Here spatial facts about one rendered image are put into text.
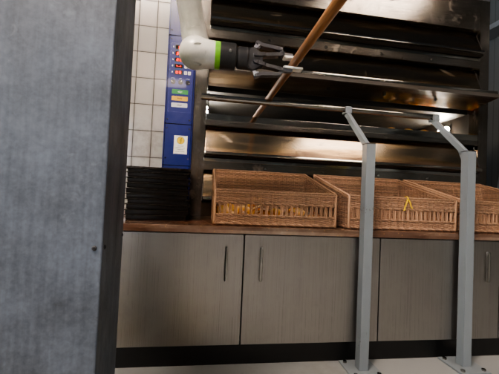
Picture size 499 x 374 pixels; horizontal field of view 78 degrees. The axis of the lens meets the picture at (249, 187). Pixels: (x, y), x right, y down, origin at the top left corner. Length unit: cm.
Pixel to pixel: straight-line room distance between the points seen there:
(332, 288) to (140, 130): 130
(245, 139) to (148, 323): 110
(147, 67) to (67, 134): 136
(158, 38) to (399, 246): 168
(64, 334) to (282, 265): 87
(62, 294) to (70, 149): 26
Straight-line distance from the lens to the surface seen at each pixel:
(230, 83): 191
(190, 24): 125
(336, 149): 199
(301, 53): 110
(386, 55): 231
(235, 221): 131
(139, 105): 190
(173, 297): 133
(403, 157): 220
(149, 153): 184
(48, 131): 66
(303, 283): 137
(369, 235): 139
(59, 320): 68
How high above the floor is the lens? 71
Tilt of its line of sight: 2 degrees up
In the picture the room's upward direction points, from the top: 3 degrees clockwise
